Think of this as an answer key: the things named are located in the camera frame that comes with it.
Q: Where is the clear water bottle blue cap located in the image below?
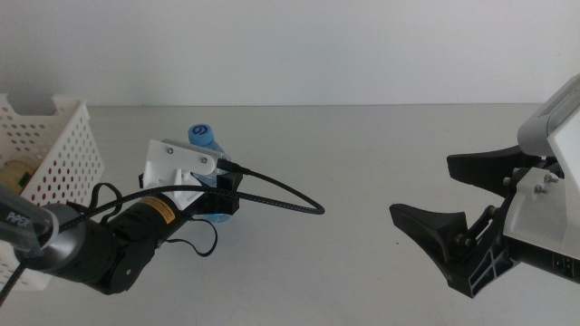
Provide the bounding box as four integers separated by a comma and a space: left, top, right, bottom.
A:
188, 123, 233, 224

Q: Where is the yellow tea bottle white cap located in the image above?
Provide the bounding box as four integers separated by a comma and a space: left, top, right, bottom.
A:
0, 158, 40, 195

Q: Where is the white perforated plastic basket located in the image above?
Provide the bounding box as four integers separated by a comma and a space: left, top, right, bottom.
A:
0, 93, 105, 292

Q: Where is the black braided left camera cable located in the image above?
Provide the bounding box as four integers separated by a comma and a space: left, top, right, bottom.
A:
0, 160, 326, 309

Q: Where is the thin black left arm wire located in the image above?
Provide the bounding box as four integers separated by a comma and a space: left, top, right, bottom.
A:
79, 183, 218, 258

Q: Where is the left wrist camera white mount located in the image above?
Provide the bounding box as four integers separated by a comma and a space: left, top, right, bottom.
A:
142, 138, 227, 212

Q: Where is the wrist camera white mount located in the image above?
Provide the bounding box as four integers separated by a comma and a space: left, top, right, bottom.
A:
142, 138, 227, 212
502, 74, 580, 262

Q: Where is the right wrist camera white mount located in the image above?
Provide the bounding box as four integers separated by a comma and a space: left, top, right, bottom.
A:
502, 74, 580, 262

